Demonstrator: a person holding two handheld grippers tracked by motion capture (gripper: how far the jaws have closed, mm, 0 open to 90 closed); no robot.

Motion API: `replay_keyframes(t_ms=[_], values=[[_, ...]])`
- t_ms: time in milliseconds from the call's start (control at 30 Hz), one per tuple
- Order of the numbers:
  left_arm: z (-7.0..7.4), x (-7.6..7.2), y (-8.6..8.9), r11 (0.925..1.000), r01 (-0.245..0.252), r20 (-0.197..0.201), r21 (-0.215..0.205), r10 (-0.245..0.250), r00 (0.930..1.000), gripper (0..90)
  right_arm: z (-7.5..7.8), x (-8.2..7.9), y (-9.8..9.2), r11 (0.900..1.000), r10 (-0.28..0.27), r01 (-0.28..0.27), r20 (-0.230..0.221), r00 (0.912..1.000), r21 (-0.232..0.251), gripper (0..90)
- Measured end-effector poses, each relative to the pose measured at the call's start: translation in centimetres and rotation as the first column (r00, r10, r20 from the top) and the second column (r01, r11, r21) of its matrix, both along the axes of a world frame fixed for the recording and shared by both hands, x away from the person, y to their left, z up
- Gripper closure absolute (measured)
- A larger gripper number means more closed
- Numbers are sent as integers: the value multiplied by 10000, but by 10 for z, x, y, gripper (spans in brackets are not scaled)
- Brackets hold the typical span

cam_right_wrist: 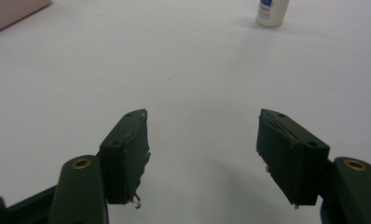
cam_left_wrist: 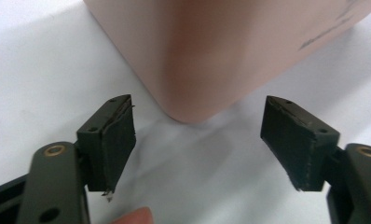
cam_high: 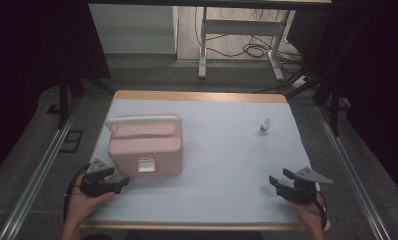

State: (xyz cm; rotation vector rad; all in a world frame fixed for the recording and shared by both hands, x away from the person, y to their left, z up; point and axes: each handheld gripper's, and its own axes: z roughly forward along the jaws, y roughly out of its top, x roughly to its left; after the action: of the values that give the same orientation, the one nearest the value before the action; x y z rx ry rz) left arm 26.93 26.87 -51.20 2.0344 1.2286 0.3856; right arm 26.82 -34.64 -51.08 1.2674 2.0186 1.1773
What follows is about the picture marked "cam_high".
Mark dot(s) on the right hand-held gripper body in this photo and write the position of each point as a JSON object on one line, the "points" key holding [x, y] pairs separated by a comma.
{"points": [[302, 190]]}

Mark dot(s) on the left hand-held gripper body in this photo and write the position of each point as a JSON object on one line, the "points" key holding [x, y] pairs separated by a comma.
{"points": [[93, 185]]}

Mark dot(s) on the pink storage box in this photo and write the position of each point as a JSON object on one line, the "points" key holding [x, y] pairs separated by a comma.
{"points": [[145, 146]]}

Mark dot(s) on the small white bottle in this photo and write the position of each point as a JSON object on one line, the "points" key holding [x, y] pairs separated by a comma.
{"points": [[264, 127]]}

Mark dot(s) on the person's right hand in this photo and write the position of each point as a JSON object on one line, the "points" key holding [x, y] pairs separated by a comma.
{"points": [[308, 210]]}

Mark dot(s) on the person's left hand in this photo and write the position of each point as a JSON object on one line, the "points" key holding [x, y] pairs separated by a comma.
{"points": [[78, 203]]}

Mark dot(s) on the black floor socket plate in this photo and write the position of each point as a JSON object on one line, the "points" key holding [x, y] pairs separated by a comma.
{"points": [[72, 141]]}

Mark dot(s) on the white table mat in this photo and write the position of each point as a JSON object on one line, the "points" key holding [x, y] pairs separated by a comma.
{"points": [[220, 160]]}

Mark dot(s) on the black metal stand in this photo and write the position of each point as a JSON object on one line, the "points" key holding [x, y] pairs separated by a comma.
{"points": [[333, 106], [64, 100]]}

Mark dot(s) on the white power strip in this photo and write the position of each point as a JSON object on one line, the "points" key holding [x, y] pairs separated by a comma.
{"points": [[300, 81]]}

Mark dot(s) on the wooden table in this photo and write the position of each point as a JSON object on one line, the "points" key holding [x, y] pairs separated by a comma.
{"points": [[200, 96]]}

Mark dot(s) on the dark curtain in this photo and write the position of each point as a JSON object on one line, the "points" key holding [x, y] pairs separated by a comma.
{"points": [[377, 83], [27, 66]]}

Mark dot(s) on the white cabinet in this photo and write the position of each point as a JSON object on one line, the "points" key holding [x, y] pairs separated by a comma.
{"points": [[133, 28]]}

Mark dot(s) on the metal floor rail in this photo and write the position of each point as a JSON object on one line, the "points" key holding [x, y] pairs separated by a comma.
{"points": [[40, 170], [353, 173]]}

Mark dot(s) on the white desk frame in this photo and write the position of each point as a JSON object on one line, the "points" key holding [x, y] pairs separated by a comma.
{"points": [[240, 27]]}

